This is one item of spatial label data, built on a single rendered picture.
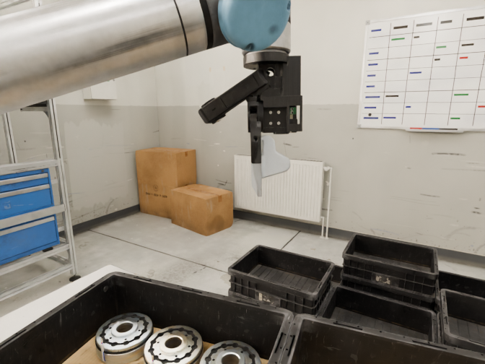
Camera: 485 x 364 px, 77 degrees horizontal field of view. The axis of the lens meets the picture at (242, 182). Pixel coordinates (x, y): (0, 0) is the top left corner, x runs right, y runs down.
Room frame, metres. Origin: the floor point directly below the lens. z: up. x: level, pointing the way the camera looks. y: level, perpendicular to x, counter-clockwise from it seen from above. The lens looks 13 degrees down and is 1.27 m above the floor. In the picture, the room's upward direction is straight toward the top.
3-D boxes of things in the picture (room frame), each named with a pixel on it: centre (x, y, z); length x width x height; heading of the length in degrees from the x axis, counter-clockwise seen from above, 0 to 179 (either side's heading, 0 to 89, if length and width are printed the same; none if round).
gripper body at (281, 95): (0.50, -0.05, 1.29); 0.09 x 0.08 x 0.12; 88
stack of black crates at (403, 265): (1.39, -0.73, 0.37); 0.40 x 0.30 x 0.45; 60
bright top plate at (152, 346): (0.47, 0.12, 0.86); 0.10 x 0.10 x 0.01
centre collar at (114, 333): (0.50, 0.22, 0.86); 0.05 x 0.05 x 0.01
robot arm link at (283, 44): (0.51, -0.04, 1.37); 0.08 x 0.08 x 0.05
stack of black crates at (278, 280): (1.25, -0.18, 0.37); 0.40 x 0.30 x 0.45; 60
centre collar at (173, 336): (0.47, 0.12, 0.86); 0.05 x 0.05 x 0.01
